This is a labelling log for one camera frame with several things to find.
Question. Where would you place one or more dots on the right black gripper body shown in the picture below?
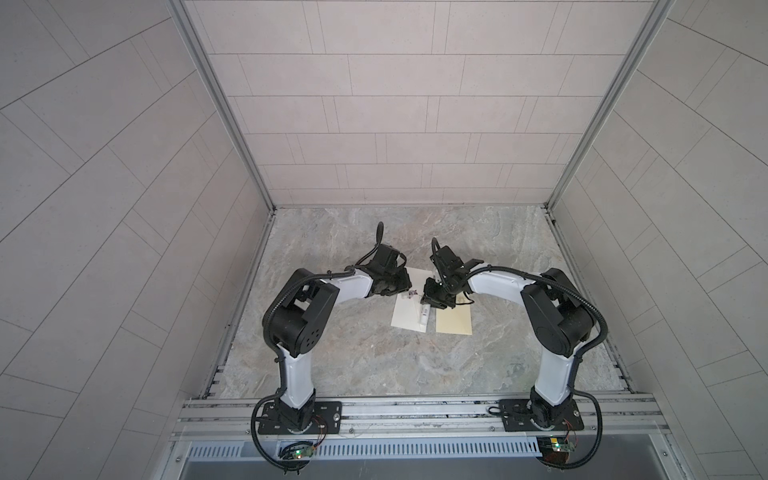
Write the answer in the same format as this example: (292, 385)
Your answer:
(439, 293)

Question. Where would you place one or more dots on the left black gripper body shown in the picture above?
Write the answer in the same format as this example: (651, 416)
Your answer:
(392, 282)

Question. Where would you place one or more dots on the cream white envelope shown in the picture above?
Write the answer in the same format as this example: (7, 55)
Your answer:
(407, 306)

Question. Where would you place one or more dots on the yellow manila envelope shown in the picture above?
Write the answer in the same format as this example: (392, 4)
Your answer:
(456, 320)

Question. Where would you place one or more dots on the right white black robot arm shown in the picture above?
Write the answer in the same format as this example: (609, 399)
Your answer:
(561, 319)

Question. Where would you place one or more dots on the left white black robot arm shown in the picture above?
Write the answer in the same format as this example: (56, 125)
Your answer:
(295, 321)

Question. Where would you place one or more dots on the white ventilation grille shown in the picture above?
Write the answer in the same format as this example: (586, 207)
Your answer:
(384, 448)

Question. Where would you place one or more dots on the left circuit board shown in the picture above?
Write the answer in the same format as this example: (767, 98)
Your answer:
(298, 451)

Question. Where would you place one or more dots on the circuit board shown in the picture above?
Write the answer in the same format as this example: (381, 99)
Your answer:
(555, 450)
(298, 451)

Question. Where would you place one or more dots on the right circuit board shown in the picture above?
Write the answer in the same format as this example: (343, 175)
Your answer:
(555, 450)

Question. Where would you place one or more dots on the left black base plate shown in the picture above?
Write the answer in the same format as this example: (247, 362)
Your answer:
(277, 418)

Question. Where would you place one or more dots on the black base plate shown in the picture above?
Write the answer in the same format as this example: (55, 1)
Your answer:
(277, 418)
(523, 415)

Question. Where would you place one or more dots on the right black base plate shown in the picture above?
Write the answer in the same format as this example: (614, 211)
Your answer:
(523, 415)

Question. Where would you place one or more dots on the aluminium mounting rail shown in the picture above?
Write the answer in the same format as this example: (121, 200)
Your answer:
(422, 417)

